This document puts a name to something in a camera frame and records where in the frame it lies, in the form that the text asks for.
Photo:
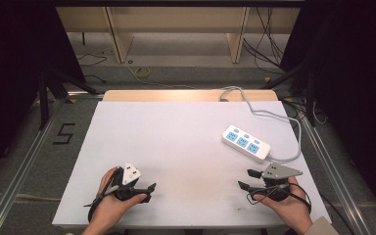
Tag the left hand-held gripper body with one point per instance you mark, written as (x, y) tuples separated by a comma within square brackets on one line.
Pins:
[(130, 174)]

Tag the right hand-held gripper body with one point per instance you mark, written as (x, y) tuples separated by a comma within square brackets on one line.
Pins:
[(279, 173)]

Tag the person's right hand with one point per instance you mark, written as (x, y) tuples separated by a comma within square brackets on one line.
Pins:
[(289, 204)]

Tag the person's left hand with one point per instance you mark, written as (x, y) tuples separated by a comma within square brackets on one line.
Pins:
[(111, 209)]

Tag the white power strip blue sockets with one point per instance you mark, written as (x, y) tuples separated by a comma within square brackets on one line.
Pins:
[(246, 143)]

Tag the white table cover sheet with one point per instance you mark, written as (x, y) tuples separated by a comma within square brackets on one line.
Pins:
[(182, 147)]

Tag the wooden table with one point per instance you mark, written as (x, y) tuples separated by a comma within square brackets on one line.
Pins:
[(182, 95)]

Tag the black metal stand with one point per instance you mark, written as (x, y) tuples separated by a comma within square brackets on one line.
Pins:
[(306, 81), (55, 84)]

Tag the black curtain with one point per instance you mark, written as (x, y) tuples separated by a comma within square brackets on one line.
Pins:
[(355, 81), (9, 65)]

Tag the light wooden bench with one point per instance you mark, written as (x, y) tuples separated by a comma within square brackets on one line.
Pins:
[(176, 19)]

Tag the aluminium floor rail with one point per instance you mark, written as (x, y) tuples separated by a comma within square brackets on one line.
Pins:
[(19, 169), (336, 176)]

